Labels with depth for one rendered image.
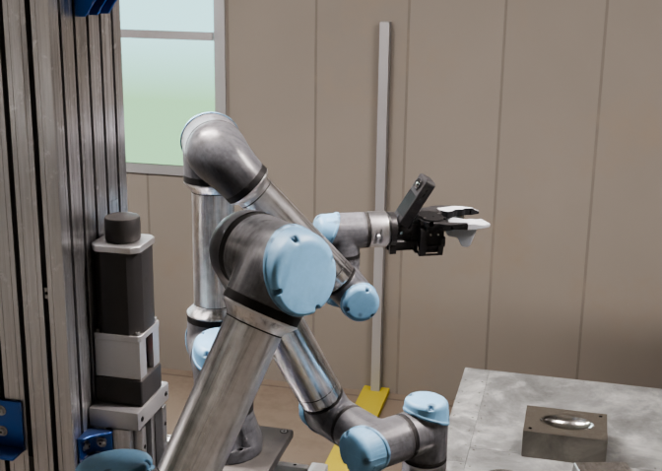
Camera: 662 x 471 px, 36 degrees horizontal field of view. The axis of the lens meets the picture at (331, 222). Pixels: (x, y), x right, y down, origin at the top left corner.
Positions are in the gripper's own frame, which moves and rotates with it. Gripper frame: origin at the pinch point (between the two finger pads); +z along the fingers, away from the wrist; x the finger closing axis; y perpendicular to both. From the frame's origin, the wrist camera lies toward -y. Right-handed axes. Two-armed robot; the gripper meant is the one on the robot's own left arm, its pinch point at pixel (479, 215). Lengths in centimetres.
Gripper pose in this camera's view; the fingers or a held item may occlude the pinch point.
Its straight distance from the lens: 221.0
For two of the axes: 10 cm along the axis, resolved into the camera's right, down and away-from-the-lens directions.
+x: 2.1, 3.9, -9.0
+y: -0.4, 9.2, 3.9
